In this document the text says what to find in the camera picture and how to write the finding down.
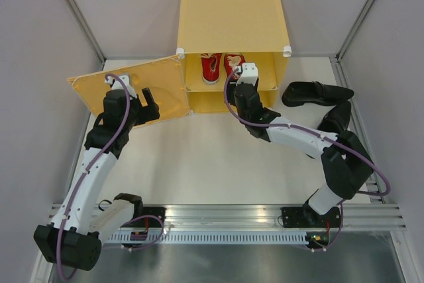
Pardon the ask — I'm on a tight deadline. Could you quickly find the yellow cabinet door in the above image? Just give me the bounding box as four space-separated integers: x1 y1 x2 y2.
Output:
67 56 189 123

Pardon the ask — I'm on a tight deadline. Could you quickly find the red canvas sneaker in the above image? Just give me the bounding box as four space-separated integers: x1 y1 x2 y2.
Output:
224 52 246 76
200 53 222 85

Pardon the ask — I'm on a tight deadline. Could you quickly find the black patent loafer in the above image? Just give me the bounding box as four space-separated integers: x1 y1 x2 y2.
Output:
317 101 352 134
281 82 354 107

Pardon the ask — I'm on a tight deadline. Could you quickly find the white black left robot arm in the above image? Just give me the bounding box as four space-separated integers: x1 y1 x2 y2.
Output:
34 88 160 271

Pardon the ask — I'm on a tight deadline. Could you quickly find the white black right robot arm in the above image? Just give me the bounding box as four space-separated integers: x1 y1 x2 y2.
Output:
224 81 375 227

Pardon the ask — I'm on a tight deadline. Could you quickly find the yellow plastic shoe cabinet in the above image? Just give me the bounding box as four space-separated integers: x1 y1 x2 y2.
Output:
176 0 292 114

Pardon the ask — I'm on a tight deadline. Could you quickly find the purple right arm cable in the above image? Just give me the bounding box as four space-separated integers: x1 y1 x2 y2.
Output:
223 66 392 254

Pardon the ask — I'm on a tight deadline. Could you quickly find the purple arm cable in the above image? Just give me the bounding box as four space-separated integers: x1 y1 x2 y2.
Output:
223 66 392 254
56 73 131 280

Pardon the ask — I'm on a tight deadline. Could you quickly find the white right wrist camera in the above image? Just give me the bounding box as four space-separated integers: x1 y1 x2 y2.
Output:
233 62 258 86

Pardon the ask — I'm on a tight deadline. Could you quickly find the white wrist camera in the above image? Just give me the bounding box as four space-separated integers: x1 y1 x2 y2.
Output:
105 73 137 97
233 62 258 86

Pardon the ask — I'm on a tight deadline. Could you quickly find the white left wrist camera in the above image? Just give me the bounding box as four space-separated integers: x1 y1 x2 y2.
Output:
105 73 137 97

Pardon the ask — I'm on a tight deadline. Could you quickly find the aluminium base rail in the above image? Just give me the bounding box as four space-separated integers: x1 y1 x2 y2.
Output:
42 203 408 231

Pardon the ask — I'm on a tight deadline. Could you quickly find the white slotted cable duct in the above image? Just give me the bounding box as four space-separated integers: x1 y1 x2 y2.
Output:
106 230 308 245

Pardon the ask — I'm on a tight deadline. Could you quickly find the aluminium corner frame post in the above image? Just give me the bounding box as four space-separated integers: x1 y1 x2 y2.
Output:
64 0 106 65

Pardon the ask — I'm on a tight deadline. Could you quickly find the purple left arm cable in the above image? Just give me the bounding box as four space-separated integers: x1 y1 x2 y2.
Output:
56 73 131 280

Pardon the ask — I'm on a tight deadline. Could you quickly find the right aluminium corner post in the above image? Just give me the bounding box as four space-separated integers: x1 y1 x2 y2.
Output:
335 0 377 62

